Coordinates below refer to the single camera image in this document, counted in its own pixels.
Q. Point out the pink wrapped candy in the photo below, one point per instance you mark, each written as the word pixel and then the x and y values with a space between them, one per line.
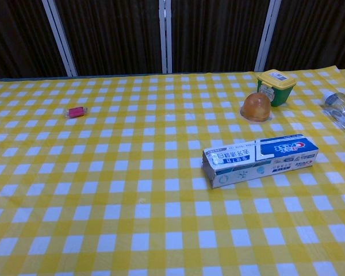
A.
pixel 75 111

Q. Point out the orange jelly cup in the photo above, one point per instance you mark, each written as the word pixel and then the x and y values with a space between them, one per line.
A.
pixel 258 107

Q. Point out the green container with yellow lid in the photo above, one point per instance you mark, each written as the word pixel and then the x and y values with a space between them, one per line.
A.
pixel 276 89

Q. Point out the clear plastic bottle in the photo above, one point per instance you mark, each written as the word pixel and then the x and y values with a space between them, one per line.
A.
pixel 340 110

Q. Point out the dark brown curtain panel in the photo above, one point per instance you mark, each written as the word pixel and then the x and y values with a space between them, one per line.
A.
pixel 14 37
pixel 215 34
pixel 115 36
pixel 319 31

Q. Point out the white screen frame post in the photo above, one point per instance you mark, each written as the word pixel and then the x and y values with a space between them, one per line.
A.
pixel 266 34
pixel 61 37
pixel 166 36

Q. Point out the yellow white checkered tablecloth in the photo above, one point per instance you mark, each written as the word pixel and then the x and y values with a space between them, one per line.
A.
pixel 103 187

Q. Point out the white blue toothpaste paper box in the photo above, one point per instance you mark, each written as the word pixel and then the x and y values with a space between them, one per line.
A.
pixel 247 161

